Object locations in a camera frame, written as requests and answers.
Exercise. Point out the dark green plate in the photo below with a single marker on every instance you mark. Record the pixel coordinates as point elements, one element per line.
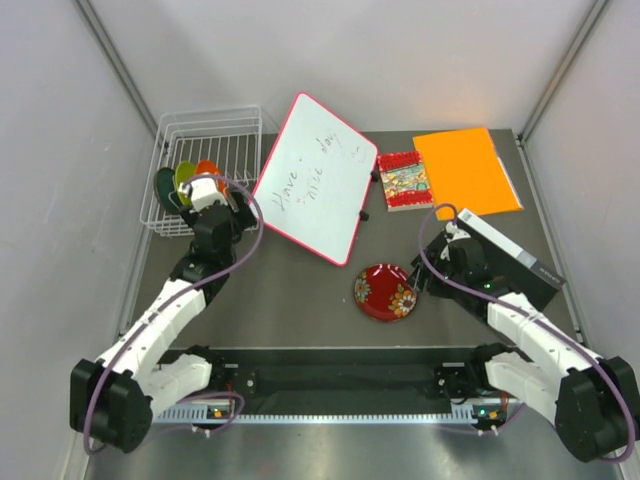
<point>165,191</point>

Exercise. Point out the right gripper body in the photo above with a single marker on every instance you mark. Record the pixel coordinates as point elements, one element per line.
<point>436,282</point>

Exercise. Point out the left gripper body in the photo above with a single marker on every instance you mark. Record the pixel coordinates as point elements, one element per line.
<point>241,219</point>

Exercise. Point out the grey cable duct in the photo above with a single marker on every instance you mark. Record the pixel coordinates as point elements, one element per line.
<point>206,414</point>

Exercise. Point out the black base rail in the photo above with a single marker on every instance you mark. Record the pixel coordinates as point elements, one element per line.
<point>377,380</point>

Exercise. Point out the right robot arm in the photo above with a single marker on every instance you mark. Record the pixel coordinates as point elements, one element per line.
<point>591,401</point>

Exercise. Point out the red patterned paperback book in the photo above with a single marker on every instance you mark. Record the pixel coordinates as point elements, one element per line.
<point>404,181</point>

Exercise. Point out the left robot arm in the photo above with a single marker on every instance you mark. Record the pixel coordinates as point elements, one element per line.
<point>114,398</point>

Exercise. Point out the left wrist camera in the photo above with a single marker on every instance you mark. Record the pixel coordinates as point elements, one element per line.
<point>201,193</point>

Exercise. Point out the white wire dish rack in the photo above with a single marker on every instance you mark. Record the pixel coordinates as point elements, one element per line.
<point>224,142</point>

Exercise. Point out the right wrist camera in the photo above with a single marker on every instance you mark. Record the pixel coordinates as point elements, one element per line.
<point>455,233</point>

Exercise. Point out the pink framed whiteboard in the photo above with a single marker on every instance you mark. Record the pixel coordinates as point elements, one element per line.
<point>315,181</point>

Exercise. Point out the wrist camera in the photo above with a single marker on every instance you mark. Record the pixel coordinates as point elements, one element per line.
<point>201,193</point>
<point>455,233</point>

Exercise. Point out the red floral plate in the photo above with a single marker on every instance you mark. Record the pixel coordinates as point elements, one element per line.
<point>382,292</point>

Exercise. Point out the orange plate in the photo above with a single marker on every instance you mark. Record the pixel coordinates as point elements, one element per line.
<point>209,171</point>

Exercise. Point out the lime green plate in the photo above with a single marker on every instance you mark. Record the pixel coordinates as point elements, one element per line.
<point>184,171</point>

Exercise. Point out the orange folder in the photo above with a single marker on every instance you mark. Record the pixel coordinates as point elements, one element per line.
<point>464,169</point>

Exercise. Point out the black box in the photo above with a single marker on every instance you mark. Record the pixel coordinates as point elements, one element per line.
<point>520,272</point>

